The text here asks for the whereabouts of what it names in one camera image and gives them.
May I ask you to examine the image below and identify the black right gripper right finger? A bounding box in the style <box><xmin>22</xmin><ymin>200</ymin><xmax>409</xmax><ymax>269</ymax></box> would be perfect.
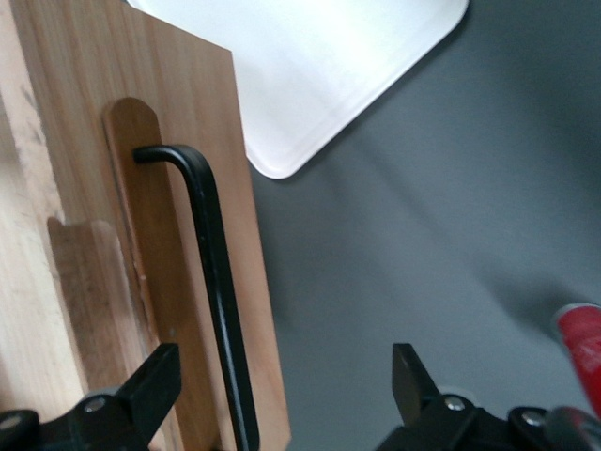
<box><xmin>378</xmin><ymin>342</ymin><xmax>558</xmax><ymax>451</ymax></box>

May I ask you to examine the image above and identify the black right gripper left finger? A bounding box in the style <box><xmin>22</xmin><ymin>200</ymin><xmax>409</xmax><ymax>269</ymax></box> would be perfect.
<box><xmin>0</xmin><ymin>342</ymin><xmax>182</xmax><ymax>451</ymax></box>

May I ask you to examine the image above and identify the black hex key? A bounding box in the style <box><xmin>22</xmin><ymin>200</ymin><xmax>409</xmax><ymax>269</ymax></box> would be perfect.
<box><xmin>132</xmin><ymin>144</ymin><xmax>261</xmax><ymax>451</ymax></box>

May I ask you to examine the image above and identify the wooden tool holder block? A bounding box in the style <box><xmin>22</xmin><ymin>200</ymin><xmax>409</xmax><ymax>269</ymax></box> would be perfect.
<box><xmin>0</xmin><ymin>0</ymin><xmax>293</xmax><ymax>451</ymax></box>

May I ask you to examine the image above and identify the red bottle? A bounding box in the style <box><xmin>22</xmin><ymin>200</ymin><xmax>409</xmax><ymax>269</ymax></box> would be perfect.
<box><xmin>547</xmin><ymin>303</ymin><xmax>601</xmax><ymax>451</ymax></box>

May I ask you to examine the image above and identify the beige plastic tray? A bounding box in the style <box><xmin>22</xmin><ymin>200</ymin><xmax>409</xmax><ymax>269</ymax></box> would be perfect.
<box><xmin>126</xmin><ymin>0</ymin><xmax>470</xmax><ymax>180</ymax></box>

